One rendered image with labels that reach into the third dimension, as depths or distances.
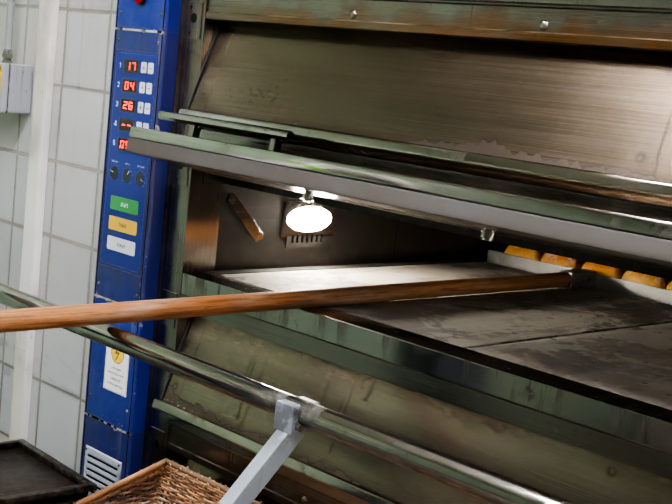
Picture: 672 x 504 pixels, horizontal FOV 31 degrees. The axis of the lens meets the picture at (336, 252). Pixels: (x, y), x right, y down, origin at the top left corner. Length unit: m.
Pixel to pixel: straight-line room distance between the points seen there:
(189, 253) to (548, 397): 0.81
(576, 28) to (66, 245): 1.25
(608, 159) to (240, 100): 0.73
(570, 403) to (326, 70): 0.67
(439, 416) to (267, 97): 0.60
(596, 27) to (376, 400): 0.67
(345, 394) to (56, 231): 0.85
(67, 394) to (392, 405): 0.88
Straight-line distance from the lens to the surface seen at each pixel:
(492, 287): 2.31
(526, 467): 1.72
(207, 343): 2.19
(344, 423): 1.39
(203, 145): 1.92
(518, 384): 1.69
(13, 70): 2.60
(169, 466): 2.21
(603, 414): 1.62
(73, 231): 2.49
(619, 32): 1.61
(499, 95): 1.71
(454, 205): 1.55
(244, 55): 2.11
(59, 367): 2.56
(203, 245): 2.22
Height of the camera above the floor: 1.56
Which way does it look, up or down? 8 degrees down
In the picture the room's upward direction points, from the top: 6 degrees clockwise
